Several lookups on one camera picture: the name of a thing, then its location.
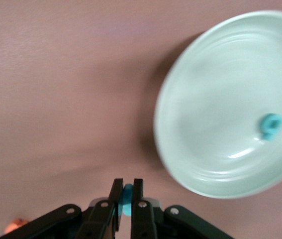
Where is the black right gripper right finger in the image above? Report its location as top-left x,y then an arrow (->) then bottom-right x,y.
130,178 -> 233,239

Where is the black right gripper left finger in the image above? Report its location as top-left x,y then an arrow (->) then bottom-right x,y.
0,178 -> 124,239

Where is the teal digit one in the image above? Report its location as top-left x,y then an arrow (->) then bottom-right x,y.
122,183 -> 134,217

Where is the orange letter e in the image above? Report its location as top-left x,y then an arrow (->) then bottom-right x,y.
3,218 -> 29,235

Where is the teal digit six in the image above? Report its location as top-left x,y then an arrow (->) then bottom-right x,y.
258,113 -> 282,142

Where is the light green plate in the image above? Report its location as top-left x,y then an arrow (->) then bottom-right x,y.
153,9 -> 282,200

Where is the brown table mat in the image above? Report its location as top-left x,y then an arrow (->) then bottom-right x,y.
0,0 -> 282,239

